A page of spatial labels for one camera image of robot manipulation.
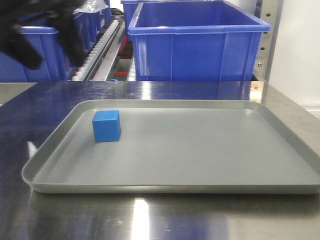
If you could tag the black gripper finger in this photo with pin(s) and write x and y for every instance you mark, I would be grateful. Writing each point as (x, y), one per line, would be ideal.
(69, 38)
(21, 50)

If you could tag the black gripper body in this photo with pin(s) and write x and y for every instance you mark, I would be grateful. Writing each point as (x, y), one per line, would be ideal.
(17, 13)

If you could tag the blue cube block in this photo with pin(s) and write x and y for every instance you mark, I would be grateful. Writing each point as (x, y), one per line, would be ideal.
(106, 126)

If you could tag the blue plastic bin left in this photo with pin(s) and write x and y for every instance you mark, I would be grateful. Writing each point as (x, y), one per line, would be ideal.
(55, 65)

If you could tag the blue plastic bin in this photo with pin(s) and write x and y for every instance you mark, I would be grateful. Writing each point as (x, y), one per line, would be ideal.
(210, 40)
(55, 65)
(130, 12)

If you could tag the clear plastic bag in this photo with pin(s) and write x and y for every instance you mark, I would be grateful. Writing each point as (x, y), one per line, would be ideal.
(92, 6)

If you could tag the blue plastic bin rear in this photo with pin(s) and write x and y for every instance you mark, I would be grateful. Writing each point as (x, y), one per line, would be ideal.
(130, 12)

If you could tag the blue plastic bin right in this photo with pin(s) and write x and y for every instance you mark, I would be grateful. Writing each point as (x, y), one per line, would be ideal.
(210, 40)

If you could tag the grey metal tray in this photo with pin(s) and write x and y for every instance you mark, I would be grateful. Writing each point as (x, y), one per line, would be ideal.
(176, 146)

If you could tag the white roller conveyor rail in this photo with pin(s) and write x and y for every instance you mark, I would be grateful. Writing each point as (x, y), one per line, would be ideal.
(101, 59)

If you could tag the perforated metal shelf post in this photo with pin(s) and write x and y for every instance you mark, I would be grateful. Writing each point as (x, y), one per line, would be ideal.
(269, 11)

